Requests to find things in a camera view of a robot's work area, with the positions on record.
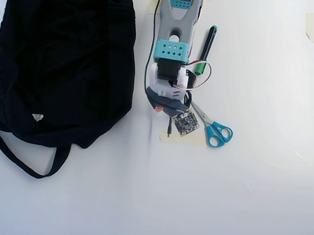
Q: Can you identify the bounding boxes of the bare camera circuit board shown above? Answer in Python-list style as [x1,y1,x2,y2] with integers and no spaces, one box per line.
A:
[171,109,202,138]

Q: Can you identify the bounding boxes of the black fabric bag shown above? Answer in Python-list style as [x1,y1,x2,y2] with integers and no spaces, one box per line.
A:
[0,0,139,184]

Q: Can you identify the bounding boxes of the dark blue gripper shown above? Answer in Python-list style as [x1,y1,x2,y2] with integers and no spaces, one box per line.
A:
[145,86,192,119]

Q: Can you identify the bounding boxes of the black camera wire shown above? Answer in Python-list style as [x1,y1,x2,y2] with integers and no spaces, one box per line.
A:
[143,0,162,94]

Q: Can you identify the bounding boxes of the black marker with green cap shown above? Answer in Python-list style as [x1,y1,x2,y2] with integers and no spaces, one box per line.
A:
[194,24,218,76]

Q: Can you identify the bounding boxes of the long beige masking tape strip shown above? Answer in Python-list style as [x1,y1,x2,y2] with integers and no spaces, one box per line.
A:
[158,129,207,148]

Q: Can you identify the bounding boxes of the blue-handled scissors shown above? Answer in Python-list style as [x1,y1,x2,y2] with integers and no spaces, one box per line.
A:
[188,101,235,149]

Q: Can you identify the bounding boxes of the black USB cable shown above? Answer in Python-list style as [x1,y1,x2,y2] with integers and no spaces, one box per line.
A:
[166,89,194,139]

